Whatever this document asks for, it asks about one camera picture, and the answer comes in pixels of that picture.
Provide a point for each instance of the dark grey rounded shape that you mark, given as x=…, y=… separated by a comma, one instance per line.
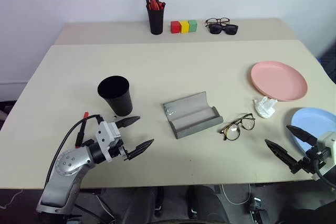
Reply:
x=139, y=205
x=210, y=205

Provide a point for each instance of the pink plastic plate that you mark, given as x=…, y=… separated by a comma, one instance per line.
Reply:
x=278, y=79

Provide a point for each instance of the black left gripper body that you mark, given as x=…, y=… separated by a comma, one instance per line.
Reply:
x=116, y=151

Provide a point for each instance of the yellow wooden block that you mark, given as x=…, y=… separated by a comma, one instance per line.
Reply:
x=184, y=27

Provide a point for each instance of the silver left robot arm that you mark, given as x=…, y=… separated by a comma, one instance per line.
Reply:
x=65, y=166

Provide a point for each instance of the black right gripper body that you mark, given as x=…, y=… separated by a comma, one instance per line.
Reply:
x=311, y=162

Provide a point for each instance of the red wooden block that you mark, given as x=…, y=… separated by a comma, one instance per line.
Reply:
x=175, y=27

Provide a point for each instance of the tortoiseshell glasses with price tag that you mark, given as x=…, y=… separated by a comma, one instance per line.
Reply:
x=232, y=132

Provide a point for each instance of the white tissue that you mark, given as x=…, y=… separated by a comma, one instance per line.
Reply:
x=265, y=108

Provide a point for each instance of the red and black pen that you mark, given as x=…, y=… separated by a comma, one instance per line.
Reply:
x=85, y=115

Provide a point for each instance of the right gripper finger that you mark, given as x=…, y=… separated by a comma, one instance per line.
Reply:
x=303, y=135
x=282, y=155

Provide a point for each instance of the black cup holding pens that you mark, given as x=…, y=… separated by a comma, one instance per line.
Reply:
x=156, y=22

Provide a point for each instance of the thin brown frame glasses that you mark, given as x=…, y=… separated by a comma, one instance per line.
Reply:
x=213, y=21

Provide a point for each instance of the black narrow upright strip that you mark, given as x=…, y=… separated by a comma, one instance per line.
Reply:
x=191, y=203
x=159, y=203

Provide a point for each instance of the blue plastic plate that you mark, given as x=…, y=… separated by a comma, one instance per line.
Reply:
x=312, y=121

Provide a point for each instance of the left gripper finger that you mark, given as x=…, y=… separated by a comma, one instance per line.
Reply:
x=140, y=149
x=127, y=121

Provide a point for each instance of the empty black plastic cup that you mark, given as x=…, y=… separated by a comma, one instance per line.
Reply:
x=118, y=103

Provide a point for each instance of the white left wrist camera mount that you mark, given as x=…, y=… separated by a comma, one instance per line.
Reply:
x=105, y=132

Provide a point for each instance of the green wooden block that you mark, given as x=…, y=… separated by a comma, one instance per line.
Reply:
x=193, y=26

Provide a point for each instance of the grey glasses case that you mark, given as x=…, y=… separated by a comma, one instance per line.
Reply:
x=189, y=119

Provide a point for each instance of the black sunglasses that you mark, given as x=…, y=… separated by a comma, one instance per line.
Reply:
x=216, y=29

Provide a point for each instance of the black device on floor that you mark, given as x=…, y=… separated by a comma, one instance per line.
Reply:
x=256, y=208

